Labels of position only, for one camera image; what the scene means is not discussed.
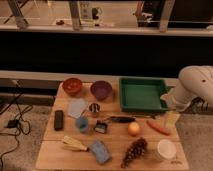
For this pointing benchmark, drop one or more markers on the orange round fruit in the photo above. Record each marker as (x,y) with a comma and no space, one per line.
(133,129)

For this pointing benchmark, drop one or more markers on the red bowl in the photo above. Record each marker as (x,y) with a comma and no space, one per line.
(72,86)

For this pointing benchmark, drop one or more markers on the white paper cup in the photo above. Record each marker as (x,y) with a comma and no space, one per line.
(165,150)

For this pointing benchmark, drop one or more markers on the wooden board table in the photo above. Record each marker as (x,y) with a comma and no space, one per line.
(53,156)

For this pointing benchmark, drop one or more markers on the small metal cup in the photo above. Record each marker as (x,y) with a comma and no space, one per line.
(94,108)

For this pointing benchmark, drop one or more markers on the blue sponge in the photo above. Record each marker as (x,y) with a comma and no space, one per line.
(100,151)

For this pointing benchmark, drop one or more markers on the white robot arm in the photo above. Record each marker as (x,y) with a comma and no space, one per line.
(194,86)

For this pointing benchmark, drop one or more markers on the purple bowl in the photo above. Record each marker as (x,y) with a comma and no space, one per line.
(101,89)

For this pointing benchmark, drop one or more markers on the green plastic tray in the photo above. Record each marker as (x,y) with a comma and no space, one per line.
(142,95)

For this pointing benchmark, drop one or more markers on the black power adapter with cables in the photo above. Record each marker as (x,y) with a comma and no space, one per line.
(18,123)

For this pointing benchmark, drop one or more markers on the black eraser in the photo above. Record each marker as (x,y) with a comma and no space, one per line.
(58,120)

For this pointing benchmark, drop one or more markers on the orange carrot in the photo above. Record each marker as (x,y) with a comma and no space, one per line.
(155,126)

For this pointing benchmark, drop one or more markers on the black handled tool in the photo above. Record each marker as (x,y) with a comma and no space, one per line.
(120,119)

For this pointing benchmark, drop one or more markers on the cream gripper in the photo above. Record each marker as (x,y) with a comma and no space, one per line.
(171,118)

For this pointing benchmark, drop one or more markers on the blue plastic cup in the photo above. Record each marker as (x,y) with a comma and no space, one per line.
(82,124)

